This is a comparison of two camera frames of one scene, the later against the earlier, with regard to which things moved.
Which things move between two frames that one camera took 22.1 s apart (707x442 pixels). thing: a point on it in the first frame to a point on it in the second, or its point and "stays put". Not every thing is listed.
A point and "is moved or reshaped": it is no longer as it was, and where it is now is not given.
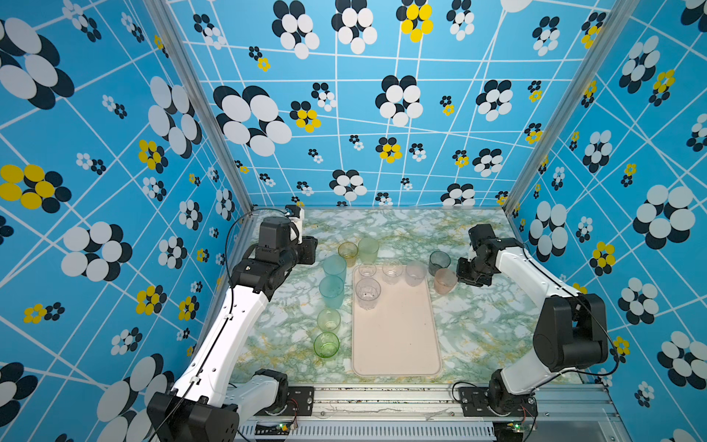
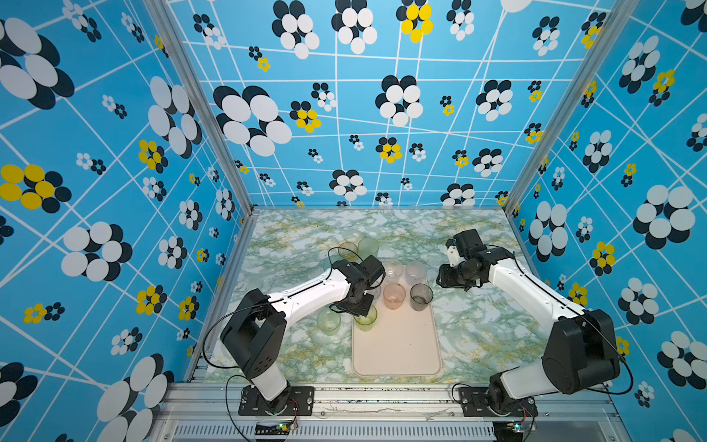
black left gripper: [308, 246] to [364, 311]
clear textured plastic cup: [415, 273] stays put
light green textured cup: [367, 250] stays put
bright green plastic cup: [326, 344] to [366, 323]
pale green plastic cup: [328, 319] stays put
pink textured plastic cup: [446, 280] is moved or reshaped
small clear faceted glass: [391, 273] stays put
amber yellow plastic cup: [349, 250] stays put
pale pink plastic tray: [400, 335] stays put
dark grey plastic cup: [438, 260] to [421, 296]
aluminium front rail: [585, 413] stays put
